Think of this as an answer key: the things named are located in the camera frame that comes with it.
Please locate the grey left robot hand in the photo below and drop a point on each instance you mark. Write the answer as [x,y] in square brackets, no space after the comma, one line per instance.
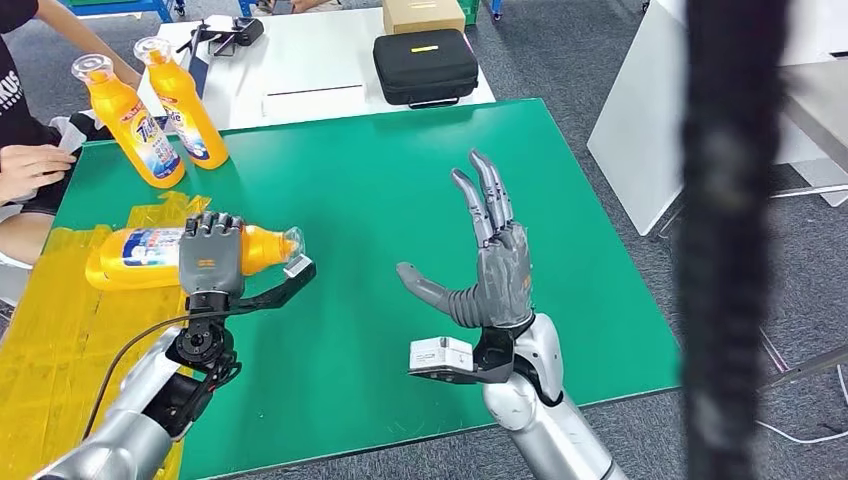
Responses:
[212,262]

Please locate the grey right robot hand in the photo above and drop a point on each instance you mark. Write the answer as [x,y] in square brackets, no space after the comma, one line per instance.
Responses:
[503,278]

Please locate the person's right hand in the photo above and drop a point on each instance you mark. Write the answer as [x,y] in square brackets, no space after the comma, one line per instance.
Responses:
[33,169]

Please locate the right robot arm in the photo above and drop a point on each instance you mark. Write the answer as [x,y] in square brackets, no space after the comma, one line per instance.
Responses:
[536,411]

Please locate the person's left forearm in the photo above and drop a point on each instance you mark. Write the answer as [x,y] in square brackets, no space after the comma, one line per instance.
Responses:
[93,40]

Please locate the person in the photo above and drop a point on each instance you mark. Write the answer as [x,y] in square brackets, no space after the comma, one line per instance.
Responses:
[298,5]
[13,106]

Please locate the white cabinet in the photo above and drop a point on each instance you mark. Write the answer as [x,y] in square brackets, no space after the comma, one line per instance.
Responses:
[629,152]

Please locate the dark blue flat device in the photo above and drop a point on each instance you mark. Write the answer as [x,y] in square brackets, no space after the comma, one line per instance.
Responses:
[197,73]

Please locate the black carrying case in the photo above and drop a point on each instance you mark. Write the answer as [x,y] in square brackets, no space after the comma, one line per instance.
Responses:
[424,66]

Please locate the black handheld device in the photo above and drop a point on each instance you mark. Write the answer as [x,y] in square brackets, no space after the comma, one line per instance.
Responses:
[245,30]

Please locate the blue metal leg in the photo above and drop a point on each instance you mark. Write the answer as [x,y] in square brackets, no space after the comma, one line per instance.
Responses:
[495,8]
[246,6]

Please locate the green crate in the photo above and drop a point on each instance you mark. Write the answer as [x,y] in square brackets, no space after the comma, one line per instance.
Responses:
[470,10]

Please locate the cardboard box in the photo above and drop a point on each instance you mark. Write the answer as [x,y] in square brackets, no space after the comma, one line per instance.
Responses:
[420,16]

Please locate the metal stand legs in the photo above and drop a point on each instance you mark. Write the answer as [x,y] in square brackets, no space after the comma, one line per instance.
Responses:
[808,364]

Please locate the steel table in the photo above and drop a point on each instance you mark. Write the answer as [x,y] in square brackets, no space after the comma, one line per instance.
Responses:
[821,99]

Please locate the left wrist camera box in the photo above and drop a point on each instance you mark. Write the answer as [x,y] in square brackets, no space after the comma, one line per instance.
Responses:
[298,265]

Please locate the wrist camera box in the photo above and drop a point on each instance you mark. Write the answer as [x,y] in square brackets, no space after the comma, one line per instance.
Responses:
[440,354]
[298,265]

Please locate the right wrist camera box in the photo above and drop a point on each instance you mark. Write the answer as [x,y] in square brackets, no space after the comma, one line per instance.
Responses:
[440,354]

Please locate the blue metal frame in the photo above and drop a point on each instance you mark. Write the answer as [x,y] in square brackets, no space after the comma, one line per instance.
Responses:
[126,5]

